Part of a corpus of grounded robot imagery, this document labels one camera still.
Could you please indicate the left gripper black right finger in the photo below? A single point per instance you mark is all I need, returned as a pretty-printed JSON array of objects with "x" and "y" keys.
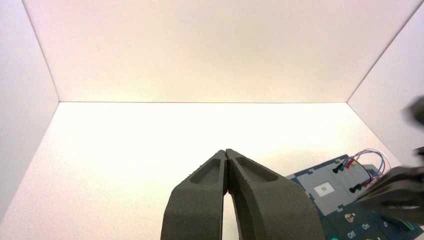
[{"x": 271, "y": 205}]

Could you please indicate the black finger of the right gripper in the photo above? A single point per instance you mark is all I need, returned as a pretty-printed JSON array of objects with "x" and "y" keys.
[
  {"x": 402, "y": 210},
  {"x": 400, "y": 184}
]

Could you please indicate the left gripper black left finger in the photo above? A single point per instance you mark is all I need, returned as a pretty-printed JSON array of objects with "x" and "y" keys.
[{"x": 195, "y": 205}]

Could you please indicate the dark teal grey control box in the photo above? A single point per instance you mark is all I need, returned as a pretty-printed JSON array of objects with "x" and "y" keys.
[{"x": 318, "y": 202}]

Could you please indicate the metal toggle switch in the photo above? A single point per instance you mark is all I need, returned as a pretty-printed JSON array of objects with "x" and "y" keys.
[{"x": 348, "y": 217}]

